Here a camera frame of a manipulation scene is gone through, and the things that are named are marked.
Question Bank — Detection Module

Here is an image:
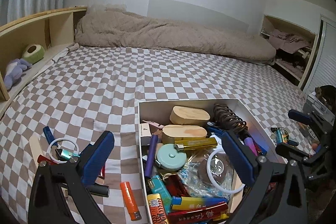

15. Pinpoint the white ring on bed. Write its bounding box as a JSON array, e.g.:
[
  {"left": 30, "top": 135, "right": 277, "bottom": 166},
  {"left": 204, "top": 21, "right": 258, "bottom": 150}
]
[{"left": 46, "top": 137, "right": 80, "bottom": 164}]

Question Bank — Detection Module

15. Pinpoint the red lighter on bed left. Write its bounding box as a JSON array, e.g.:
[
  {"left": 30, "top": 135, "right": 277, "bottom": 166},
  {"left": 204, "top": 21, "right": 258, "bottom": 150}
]
[{"left": 37, "top": 155, "right": 56, "bottom": 165}]

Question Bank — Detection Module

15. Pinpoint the cyan lighter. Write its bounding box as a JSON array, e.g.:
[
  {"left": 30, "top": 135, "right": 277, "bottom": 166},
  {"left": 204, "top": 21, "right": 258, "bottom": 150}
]
[{"left": 271, "top": 127, "right": 287, "bottom": 144}]

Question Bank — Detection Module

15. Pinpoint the purple lighter in box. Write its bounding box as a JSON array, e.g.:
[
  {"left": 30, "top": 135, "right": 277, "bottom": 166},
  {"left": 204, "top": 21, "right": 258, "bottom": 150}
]
[{"left": 144, "top": 135, "right": 158, "bottom": 178}]

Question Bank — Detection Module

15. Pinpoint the purple plush toy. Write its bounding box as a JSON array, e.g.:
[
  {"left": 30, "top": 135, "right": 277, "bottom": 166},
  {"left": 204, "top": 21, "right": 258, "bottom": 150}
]
[{"left": 3, "top": 59, "right": 32, "bottom": 90}]

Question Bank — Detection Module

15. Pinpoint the upper wooden oval block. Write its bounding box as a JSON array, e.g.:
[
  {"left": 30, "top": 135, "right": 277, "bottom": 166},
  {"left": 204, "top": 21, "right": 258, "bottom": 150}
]
[{"left": 170, "top": 106, "right": 210, "bottom": 126}]

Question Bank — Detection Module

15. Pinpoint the checkered bed sheet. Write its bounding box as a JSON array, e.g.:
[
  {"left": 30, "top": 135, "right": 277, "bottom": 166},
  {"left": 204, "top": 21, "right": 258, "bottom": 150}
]
[{"left": 1, "top": 47, "right": 311, "bottom": 223}]

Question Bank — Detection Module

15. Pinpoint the teal lighter on bed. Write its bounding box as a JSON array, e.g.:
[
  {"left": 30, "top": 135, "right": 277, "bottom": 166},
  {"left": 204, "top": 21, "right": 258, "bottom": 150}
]
[{"left": 55, "top": 148, "right": 79, "bottom": 161}]

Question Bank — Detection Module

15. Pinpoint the closet with clothes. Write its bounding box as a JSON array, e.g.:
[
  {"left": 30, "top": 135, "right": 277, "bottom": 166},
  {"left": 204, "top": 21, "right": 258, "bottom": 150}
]
[{"left": 260, "top": 15, "right": 319, "bottom": 90}]

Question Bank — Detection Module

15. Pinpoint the yellow blue lighter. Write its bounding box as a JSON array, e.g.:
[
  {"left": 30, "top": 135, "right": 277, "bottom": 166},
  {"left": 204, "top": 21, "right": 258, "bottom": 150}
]
[{"left": 171, "top": 196, "right": 228, "bottom": 210}]

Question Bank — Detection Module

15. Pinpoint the wooden flat stick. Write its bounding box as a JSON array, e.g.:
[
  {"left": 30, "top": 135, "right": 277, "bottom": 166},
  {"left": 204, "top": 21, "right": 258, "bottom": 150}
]
[{"left": 29, "top": 135, "right": 45, "bottom": 167}]

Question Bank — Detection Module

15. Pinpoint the black cylinder lighter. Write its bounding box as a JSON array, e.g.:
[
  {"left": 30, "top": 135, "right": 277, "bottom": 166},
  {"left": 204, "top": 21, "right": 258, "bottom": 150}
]
[{"left": 87, "top": 184, "right": 109, "bottom": 197}]

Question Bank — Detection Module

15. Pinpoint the brown spiral hair clip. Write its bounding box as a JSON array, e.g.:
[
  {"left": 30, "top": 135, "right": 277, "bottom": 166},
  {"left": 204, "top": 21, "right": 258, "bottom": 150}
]
[{"left": 213, "top": 104, "right": 248, "bottom": 138}]

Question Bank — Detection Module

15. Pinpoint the white shoe box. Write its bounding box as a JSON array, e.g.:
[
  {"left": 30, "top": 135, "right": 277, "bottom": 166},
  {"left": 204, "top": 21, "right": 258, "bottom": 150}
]
[{"left": 138, "top": 99, "right": 287, "bottom": 223}]

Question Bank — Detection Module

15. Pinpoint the beige quilted duvet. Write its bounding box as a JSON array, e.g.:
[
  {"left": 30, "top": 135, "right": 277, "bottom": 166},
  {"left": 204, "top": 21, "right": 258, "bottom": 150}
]
[{"left": 75, "top": 5, "right": 276, "bottom": 65}]

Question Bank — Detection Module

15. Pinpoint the lower wooden oval block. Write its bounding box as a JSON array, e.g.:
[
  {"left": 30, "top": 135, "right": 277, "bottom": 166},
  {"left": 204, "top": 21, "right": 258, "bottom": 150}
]
[{"left": 162, "top": 124, "right": 207, "bottom": 144}]

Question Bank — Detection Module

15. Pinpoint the wooden headboard shelf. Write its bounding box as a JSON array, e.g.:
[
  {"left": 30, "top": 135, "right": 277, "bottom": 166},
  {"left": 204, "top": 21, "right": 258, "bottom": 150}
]
[{"left": 1, "top": 7, "right": 87, "bottom": 115}]

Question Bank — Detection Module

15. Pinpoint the blue lighter far left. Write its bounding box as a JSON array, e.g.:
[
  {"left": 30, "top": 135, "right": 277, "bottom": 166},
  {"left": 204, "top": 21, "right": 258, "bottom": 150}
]
[{"left": 43, "top": 126, "right": 55, "bottom": 144}]

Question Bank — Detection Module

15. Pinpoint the red lighter with gold text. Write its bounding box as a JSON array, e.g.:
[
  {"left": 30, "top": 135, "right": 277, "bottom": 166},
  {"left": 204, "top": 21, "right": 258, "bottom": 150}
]
[{"left": 167, "top": 202, "right": 228, "bottom": 223}]

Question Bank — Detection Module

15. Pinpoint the white ring in box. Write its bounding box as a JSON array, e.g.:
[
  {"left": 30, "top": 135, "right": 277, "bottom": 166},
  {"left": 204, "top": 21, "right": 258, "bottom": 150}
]
[{"left": 206, "top": 148, "right": 247, "bottom": 195}]

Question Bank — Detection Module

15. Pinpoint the orange lighter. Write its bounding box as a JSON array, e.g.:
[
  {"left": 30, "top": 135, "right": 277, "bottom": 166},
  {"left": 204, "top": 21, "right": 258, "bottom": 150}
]
[{"left": 120, "top": 181, "right": 142, "bottom": 221}]

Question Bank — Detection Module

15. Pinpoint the wooden oval block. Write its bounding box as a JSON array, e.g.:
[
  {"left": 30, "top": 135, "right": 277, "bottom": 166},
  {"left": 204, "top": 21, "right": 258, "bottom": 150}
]
[
  {"left": 170, "top": 106, "right": 210, "bottom": 126},
  {"left": 162, "top": 124, "right": 207, "bottom": 144}
]

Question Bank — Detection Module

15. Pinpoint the mint round tape measure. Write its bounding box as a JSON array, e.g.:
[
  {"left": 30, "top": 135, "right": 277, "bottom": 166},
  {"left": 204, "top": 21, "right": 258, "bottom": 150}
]
[{"left": 156, "top": 144, "right": 187, "bottom": 171}]

